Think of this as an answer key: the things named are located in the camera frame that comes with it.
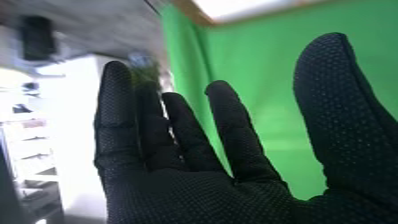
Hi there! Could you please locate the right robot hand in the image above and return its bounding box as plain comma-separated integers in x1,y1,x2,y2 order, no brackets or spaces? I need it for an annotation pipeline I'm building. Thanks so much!
93,31,398,224

